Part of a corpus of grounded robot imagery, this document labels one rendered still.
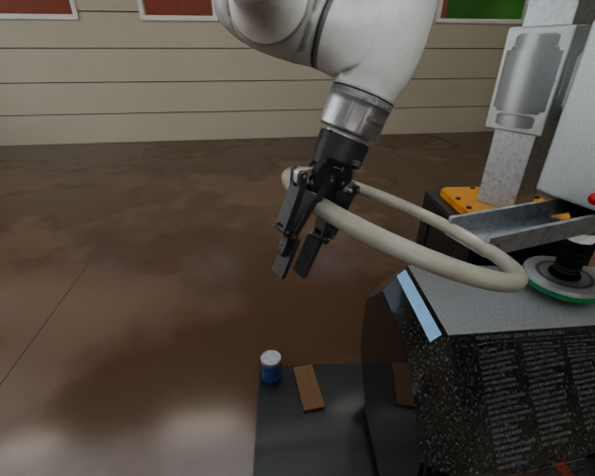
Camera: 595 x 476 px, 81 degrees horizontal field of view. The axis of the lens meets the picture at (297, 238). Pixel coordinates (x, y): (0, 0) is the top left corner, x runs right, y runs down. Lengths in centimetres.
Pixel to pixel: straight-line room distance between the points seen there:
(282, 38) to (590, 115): 83
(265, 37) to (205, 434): 159
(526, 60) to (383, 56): 137
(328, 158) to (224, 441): 145
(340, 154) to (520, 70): 141
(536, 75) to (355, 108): 138
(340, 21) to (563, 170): 81
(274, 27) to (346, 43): 9
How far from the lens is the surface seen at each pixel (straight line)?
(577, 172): 115
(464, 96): 795
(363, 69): 49
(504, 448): 110
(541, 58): 182
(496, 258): 81
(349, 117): 49
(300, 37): 51
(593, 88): 113
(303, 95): 685
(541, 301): 127
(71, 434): 200
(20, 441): 210
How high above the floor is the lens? 148
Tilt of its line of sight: 28 degrees down
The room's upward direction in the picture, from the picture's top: straight up
